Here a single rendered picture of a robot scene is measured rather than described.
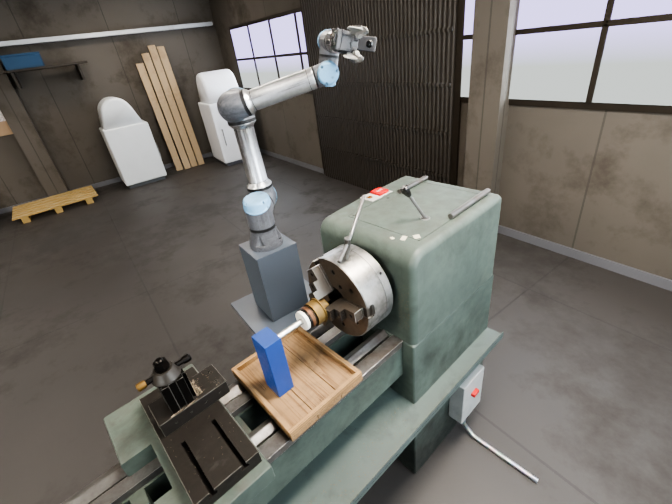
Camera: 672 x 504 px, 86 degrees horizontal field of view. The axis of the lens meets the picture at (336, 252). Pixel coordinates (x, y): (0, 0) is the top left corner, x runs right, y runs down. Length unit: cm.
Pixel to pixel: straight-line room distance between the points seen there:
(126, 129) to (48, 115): 130
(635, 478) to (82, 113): 819
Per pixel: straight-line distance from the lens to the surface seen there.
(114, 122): 734
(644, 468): 241
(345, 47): 138
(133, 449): 132
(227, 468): 110
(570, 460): 229
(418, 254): 118
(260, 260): 158
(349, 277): 116
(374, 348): 142
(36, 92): 804
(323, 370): 132
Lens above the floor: 187
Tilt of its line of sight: 30 degrees down
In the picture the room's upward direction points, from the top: 8 degrees counter-clockwise
